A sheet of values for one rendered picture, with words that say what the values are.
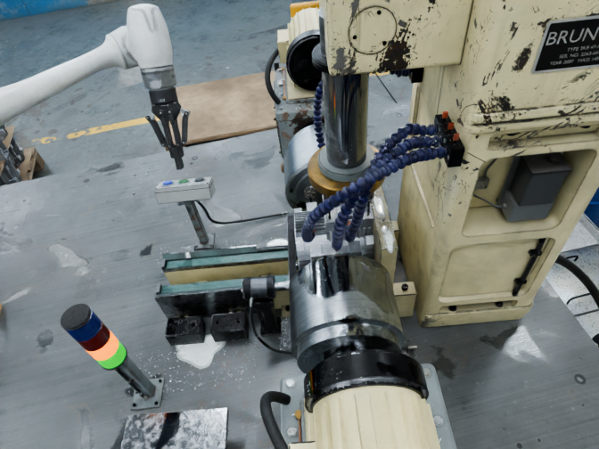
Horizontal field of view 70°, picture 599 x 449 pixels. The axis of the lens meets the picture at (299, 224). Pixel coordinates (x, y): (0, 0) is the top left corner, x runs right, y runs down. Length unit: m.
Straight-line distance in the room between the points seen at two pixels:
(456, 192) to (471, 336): 0.55
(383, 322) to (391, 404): 0.32
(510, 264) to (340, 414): 0.67
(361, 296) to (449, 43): 0.50
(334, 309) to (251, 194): 0.87
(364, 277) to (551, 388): 0.60
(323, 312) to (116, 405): 0.68
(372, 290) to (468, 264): 0.27
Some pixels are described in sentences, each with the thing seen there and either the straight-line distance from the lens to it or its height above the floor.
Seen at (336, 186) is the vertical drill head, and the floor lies 1.29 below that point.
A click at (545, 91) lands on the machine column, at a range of 0.79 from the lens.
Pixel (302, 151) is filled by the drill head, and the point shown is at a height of 1.15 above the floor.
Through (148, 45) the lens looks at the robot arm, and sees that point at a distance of 1.27.
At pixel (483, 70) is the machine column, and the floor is 1.59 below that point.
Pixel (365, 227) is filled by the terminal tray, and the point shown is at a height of 1.11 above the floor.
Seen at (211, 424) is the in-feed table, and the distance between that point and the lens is 1.10.
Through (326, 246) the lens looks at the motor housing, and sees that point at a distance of 1.11.
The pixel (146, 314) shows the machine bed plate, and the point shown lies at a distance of 1.44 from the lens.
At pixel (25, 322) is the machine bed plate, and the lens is 1.64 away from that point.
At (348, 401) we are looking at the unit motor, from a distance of 0.62.
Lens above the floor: 1.93
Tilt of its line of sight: 48 degrees down
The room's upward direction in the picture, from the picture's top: 8 degrees counter-clockwise
